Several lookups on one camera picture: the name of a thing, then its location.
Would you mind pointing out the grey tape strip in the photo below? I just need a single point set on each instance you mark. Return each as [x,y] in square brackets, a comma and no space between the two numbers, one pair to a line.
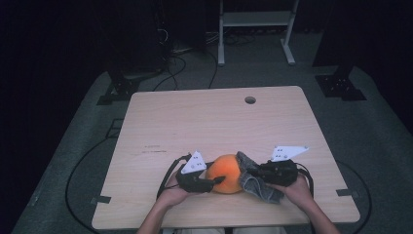
[100,199]
[347,192]

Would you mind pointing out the black stand with legs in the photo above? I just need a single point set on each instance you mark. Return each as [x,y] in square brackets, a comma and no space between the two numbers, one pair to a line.
[121,86]

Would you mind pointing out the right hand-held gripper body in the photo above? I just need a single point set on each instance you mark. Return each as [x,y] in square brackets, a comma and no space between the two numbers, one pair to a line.
[279,174]

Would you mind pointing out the person's right hand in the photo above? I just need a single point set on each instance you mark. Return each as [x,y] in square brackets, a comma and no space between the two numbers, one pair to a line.
[297,193]

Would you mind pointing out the orange fruit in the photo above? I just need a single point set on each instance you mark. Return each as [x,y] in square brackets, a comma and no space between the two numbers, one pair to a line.
[229,169]

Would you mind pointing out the black stand base plate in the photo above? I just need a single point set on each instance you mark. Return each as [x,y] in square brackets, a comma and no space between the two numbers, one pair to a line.
[339,86]

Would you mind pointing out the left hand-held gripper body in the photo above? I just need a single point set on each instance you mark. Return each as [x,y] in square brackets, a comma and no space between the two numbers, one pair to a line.
[195,183]

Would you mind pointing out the person's left hand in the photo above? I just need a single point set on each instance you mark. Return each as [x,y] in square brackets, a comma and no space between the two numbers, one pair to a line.
[173,196]

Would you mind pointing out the black floor tape outline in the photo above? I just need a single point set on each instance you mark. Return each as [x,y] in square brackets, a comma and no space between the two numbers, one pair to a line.
[112,133]

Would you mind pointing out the grey fleece cloth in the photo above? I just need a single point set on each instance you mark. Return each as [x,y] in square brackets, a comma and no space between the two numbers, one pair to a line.
[256,188]

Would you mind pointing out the white metal stand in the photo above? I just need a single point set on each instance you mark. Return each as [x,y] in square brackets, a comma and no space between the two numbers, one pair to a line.
[256,18]

